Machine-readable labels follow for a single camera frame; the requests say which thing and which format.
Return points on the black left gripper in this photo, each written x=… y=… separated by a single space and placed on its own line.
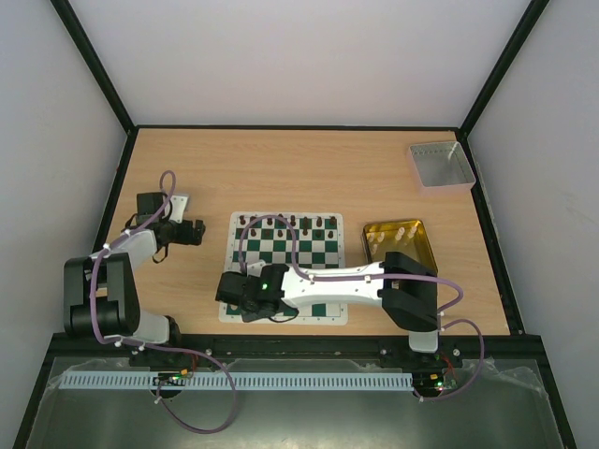
x=197 y=232

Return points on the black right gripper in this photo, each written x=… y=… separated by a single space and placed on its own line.
x=229 y=290

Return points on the green white chess board mat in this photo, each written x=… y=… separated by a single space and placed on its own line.
x=319 y=245

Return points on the gold tin tray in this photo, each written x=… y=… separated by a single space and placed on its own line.
x=404 y=236

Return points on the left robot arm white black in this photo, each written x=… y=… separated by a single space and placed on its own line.
x=113 y=300

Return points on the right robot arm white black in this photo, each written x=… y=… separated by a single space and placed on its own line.
x=400 y=286

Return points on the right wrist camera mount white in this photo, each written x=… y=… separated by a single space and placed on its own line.
x=255 y=268

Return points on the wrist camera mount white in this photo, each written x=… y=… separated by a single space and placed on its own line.
x=255 y=268
x=178 y=206

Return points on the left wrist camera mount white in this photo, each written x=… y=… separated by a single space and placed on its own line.
x=178 y=206

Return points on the white slotted cable duct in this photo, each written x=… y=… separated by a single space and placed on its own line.
x=242 y=381

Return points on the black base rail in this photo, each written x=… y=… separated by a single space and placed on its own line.
x=384 y=352

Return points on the black enclosure frame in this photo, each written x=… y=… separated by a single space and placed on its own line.
x=176 y=64

